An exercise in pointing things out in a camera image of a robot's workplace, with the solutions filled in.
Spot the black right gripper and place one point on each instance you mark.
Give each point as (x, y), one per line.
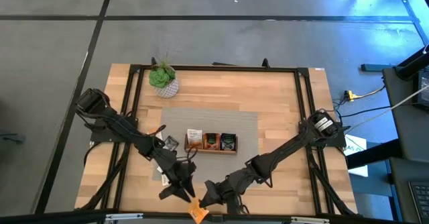
(234, 183)

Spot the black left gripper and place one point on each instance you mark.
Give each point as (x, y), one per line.
(179, 172)

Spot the white orange Tazo tea packet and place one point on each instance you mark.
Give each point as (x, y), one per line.
(160, 136)
(194, 137)
(159, 169)
(164, 179)

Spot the orange peach tea packet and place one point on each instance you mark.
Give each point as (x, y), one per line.
(212, 140)
(198, 212)

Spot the dark blackcurrant tea packet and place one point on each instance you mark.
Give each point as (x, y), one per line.
(228, 141)
(171, 143)

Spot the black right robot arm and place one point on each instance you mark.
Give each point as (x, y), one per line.
(288, 147)

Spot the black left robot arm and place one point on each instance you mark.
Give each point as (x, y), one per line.
(117, 126)

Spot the wooden three-compartment tray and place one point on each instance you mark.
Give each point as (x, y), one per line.
(211, 152)

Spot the grey woven placemat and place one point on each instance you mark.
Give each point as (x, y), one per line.
(207, 116)

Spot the green succulent in white pot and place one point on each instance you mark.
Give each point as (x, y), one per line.
(160, 77)

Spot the black beam with silver brackets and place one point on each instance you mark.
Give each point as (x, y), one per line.
(67, 215)

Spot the white paper sign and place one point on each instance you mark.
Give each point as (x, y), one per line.
(355, 148)

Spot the black desk leg bar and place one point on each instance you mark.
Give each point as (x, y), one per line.
(372, 155)

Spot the teal chair foot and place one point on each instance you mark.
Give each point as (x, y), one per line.
(13, 138)

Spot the teal metal bar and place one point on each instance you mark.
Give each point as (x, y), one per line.
(372, 67)

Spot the black keyboard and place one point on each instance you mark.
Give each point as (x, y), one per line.
(420, 200)

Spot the dark grey desk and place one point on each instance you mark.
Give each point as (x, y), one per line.
(412, 133)

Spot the black pole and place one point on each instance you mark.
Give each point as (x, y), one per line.
(414, 64)

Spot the small silver camera box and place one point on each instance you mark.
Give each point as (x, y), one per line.
(217, 218)

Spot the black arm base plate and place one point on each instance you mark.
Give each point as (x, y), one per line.
(338, 139)
(100, 137)

